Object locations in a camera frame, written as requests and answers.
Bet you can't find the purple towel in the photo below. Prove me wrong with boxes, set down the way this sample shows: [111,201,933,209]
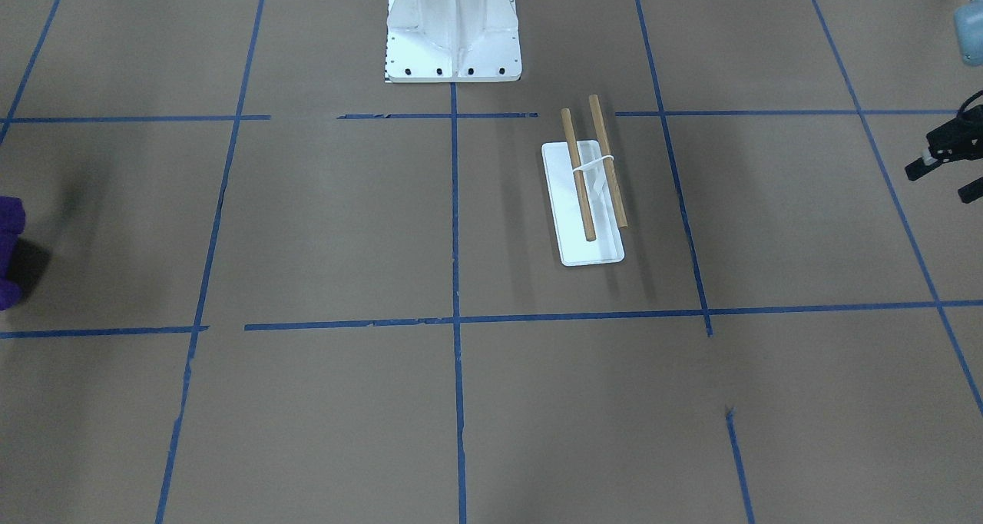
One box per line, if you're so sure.
[1,196,27,311]

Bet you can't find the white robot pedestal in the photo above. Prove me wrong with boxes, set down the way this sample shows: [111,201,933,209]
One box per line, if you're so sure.
[384,0,523,84]

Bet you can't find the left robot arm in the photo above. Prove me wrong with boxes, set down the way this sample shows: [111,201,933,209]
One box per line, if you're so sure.
[905,0,982,181]

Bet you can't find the wooden rack bar upper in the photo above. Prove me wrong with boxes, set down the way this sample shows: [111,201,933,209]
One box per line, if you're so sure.
[561,108,597,243]

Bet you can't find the white rack base tray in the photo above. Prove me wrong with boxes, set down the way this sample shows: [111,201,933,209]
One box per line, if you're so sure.
[541,140,625,267]

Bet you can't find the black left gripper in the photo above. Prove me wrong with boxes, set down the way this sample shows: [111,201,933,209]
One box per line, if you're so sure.
[905,117,983,204]

